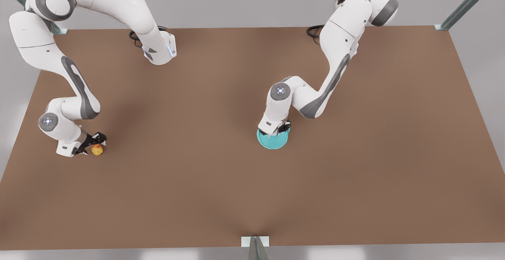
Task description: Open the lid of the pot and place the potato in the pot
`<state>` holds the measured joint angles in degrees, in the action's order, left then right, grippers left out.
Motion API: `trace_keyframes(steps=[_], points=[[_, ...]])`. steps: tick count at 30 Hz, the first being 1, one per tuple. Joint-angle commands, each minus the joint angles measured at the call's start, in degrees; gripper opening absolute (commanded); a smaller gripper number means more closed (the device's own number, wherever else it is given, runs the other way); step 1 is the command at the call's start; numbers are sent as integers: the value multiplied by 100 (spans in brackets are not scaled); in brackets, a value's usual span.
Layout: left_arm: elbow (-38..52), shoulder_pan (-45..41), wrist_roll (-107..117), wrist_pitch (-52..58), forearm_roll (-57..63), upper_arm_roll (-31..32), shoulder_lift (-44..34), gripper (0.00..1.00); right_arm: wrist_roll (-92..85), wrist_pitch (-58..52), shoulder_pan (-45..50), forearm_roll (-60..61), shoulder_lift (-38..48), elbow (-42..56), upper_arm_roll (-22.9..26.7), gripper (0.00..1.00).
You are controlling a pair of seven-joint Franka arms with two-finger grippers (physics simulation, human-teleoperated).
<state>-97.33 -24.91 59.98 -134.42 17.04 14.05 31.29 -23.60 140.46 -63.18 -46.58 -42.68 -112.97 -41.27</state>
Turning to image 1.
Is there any teal pot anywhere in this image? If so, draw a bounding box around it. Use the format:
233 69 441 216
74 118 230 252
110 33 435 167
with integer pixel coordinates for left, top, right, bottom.
256 128 290 150

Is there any black cable loop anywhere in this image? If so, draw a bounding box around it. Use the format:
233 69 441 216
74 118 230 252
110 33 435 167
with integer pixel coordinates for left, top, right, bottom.
129 26 168 48
307 25 325 44

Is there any silver frame post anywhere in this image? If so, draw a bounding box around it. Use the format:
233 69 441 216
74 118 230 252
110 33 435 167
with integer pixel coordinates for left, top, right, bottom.
434 0 505 31
0 0 68 36
241 236 270 260

